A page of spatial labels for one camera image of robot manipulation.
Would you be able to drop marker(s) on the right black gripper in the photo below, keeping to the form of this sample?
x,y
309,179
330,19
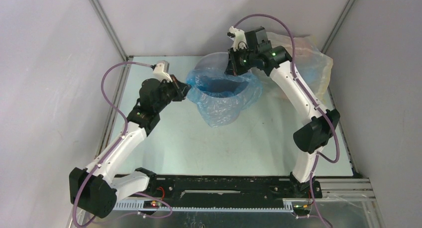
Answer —
x,y
233,62

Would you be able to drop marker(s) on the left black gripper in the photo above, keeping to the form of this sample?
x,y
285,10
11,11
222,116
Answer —
x,y
180,89

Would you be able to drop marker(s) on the grey plastic trash bin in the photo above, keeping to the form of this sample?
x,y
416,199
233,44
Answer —
x,y
215,93

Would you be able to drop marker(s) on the blue plastic trash bag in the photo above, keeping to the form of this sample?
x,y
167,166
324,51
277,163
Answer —
x,y
250,94

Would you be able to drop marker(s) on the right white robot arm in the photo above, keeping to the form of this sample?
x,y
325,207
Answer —
x,y
253,49

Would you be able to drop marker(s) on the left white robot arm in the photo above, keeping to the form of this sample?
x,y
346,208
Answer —
x,y
96,189

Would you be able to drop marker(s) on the clear full trash bag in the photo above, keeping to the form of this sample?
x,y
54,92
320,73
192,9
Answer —
x,y
314,67

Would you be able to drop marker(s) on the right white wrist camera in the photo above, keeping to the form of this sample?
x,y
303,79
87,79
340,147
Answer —
x,y
238,38

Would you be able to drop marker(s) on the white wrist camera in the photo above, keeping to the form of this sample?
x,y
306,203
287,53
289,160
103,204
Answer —
x,y
160,71
238,38

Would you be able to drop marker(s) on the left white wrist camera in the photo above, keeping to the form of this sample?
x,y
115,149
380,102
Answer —
x,y
160,71

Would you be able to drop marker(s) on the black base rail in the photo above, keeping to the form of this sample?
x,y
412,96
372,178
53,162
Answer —
x,y
232,193

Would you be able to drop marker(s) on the left aluminium frame post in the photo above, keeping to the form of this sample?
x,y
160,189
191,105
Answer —
x,y
104,20

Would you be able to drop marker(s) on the aluminium frame post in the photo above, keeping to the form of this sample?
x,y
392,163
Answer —
x,y
338,24
104,20

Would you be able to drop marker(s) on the right aluminium frame post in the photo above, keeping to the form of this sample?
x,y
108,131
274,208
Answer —
x,y
338,24

